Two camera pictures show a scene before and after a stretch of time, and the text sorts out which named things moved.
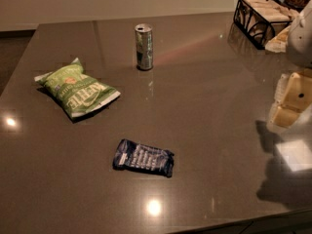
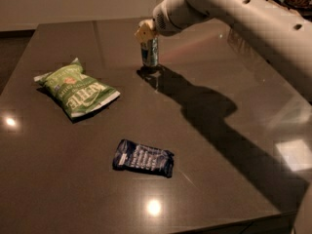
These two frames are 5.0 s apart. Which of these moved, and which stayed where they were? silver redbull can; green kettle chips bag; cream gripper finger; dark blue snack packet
Moved: silver redbull can; cream gripper finger
Stayed: green kettle chips bag; dark blue snack packet
